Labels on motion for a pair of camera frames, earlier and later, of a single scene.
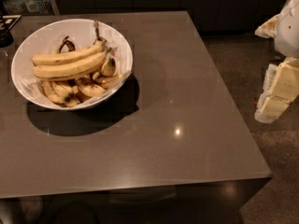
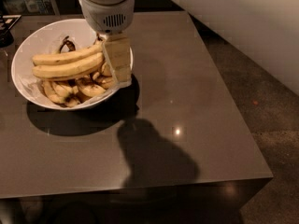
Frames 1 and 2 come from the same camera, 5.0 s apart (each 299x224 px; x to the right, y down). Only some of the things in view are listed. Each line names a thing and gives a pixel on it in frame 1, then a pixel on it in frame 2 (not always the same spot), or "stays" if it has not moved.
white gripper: [288, 32] to [107, 16]
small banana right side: [108, 81] stays
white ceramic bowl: [49, 38] stays
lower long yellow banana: [66, 71] stays
